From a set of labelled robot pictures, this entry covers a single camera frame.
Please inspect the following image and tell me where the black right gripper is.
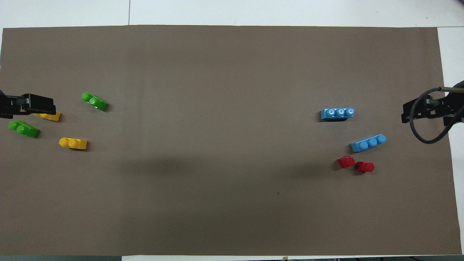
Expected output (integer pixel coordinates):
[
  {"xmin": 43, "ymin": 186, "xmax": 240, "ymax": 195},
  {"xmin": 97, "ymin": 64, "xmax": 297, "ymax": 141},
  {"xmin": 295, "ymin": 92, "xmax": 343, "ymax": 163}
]
[{"xmin": 401, "ymin": 80, "xmax": 464, "ymax": 127}]

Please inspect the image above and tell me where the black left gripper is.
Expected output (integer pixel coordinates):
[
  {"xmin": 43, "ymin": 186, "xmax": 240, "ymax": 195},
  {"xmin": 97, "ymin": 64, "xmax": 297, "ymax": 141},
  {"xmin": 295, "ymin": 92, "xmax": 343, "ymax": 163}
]
[{"xmin": 0, "ymin": 89, "xmax": 57, "ymax": 120}]

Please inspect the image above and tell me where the green two-stud block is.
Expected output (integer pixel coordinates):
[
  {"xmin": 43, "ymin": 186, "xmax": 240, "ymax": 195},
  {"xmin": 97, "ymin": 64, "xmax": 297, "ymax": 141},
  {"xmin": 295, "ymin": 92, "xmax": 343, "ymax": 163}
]
[
  {"xmin": 81, "ymin": 92, "xmax": 108, "ymax": 112},
  {"xmin": 8, "ymin": 120, "xmax": 40, "ymax": 138}
]

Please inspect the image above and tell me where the blue three-stud block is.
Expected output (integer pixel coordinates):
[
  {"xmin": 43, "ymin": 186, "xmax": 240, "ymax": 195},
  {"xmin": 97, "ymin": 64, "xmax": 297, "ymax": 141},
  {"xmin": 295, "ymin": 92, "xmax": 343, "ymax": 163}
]
[
  {"xmin": 319, "ymin": 108, "xmax": 356, "ymax": 122},
  {"xmin": 350, "ymin": 134, "xmax": 387, "ymax": 153}
]

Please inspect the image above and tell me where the yellow two-stud block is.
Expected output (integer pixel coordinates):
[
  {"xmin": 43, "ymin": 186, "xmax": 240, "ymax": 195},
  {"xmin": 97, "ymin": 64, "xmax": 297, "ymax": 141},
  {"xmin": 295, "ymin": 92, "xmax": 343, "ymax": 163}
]
[
  {"xmin": 33, "ymin": 112, "xmax": 61, "ymax": 122},
  {"xmin": 59, "ymin": 137, "xmax": 88, "ymax": 150}
]

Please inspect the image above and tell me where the brown table mat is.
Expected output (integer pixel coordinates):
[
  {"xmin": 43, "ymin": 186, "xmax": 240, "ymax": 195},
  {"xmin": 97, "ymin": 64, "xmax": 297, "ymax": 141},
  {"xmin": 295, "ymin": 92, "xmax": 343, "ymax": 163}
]
[{"xmin": 0, "ymin": 25, "xmax": 461, "ymax": 256}]

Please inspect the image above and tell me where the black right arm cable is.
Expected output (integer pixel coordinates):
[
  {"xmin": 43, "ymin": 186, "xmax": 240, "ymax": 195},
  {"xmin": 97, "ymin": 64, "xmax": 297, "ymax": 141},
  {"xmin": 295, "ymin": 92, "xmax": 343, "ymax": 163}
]
[{"xmin": 409, "ymin": 87, "xmax": 464, "ymax": 145}]

